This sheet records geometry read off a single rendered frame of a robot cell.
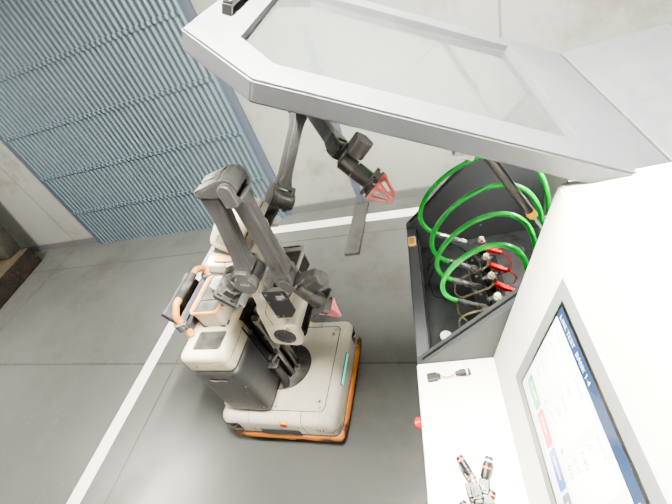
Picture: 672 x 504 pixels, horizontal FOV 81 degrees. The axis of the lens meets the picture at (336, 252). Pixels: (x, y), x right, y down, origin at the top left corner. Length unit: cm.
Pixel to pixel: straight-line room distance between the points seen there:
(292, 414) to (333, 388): 24
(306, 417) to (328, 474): 33
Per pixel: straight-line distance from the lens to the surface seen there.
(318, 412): 209
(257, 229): 115
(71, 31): 381
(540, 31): 303
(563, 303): 81
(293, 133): 165
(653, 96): 122
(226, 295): 142
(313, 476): 231
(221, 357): 182
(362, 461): 225
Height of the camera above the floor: 205
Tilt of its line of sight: 40 degrees down
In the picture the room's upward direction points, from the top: 23 degrees counter-clockwise
